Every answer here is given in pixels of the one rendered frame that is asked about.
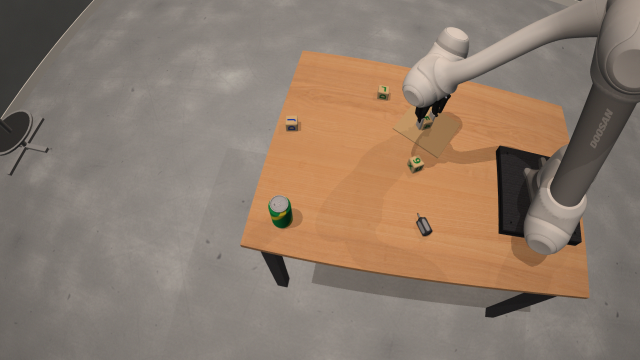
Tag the green and yellow drink can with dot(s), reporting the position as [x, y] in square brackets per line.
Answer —
[280, 211]

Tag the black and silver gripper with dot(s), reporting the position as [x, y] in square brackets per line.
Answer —
[437, 107]

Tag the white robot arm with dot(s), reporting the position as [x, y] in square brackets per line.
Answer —
[561, 200]

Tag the tan flat mat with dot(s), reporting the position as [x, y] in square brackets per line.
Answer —
[434, 139]

